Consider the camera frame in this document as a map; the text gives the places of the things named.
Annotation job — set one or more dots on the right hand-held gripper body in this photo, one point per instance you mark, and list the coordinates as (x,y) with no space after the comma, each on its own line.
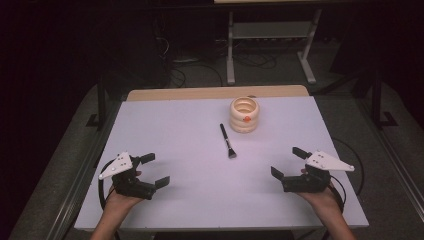
(306,183)

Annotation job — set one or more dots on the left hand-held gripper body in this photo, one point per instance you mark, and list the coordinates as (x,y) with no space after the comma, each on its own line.
(128,186)

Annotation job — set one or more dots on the black makeup brush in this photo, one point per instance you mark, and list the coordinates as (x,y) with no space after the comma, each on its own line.
(225,135)

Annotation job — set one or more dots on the person's left hand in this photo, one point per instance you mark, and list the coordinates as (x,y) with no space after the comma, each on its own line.
(118,201)

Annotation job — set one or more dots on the person's right hand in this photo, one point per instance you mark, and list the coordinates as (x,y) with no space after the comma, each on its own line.
(321,200)

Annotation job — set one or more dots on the cream ribbed ceramic cup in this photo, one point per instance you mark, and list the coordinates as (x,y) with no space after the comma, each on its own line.
(240,125)

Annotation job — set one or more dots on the black metal stand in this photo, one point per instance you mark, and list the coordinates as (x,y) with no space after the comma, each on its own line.
(101,103)
(377,100)

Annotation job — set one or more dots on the white metal desk frame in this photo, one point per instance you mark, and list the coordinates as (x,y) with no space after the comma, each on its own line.
(230,50)

